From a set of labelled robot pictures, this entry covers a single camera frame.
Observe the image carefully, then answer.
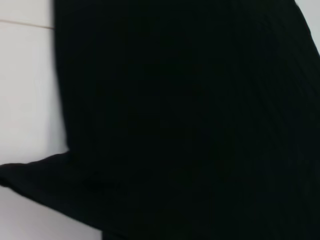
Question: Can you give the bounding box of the black t-shirt with FREE print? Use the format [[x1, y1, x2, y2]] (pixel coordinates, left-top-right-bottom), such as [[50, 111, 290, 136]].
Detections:
[[0, 0, 320, 240]]

